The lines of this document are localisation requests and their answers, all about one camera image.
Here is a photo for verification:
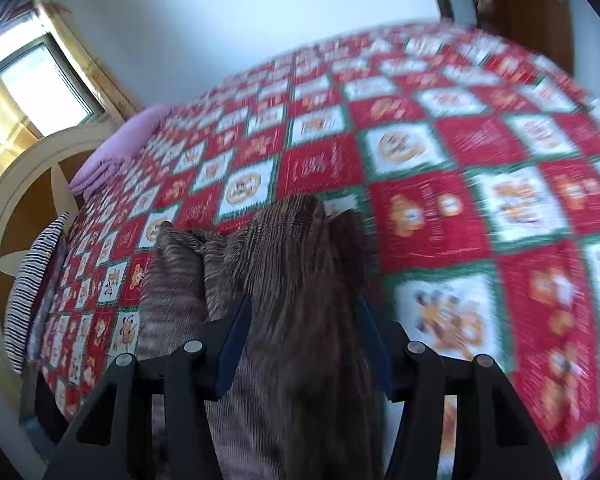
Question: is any cream and wooden headboard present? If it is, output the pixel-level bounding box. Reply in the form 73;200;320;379
0;125;125;413

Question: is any window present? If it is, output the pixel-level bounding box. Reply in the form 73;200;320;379
0;32;107;137

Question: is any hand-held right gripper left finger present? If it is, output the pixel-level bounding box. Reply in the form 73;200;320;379
42;295;253;480

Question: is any grey striped pillow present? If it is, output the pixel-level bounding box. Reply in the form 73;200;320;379
2;211;72;375

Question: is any brown knitted sweater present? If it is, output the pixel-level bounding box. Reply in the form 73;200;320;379
137;194;387;480

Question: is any folded pink blanket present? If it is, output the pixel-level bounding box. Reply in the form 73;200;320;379
69;104;174;200

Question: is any brown wooden door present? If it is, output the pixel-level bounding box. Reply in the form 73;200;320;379
425;0;578;77

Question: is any red checkered printed quilt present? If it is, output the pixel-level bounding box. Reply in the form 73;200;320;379
22;20;600;480

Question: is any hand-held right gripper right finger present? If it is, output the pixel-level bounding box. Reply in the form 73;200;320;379
355;294;561;480

